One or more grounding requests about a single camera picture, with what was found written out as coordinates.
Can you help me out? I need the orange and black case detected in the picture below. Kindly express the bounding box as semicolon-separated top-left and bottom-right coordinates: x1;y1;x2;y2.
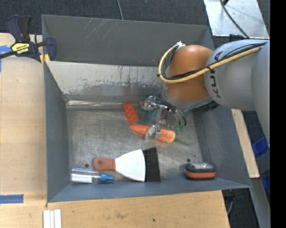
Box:
183;162;217;181

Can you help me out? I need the red-orange studded flat block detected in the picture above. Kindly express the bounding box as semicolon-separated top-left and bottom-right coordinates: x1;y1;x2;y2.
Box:
122;103;140;124

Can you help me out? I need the orange white black brush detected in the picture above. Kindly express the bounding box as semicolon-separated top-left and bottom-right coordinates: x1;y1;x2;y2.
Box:
92;147;162;183

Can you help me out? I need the clear bottle with blue cap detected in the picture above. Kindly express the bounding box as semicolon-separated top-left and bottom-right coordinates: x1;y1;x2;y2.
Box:
70;167;115;185

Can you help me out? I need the orange toy carrot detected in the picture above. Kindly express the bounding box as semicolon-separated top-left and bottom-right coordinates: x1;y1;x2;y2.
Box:
129;124;190;146

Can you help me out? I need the grey metal bin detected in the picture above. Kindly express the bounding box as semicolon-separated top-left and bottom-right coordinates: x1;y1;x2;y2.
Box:
41;14;253;203

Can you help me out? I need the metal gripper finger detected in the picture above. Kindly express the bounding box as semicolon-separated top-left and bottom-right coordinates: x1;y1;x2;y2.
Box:
151;124;163;136
144;130;156;142

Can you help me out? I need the pale wood board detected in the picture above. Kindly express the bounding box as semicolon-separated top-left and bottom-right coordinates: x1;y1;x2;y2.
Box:
0;56;48;196

